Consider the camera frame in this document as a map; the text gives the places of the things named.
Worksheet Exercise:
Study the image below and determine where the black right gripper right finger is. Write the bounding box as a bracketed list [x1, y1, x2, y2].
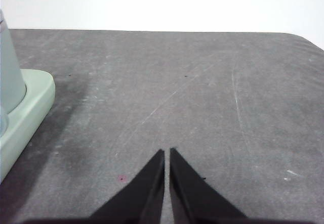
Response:
[169, 147, 248, 221]

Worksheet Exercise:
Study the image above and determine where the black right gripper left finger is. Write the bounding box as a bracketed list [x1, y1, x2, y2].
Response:
[90, 149, 166, 221]

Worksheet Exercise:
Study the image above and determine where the mint green cooker base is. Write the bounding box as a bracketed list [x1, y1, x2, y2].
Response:
[0, 69, 56, 184]

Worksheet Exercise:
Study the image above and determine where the mint green pot with handle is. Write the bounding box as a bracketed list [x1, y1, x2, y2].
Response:
[0, 9, 27, 138]

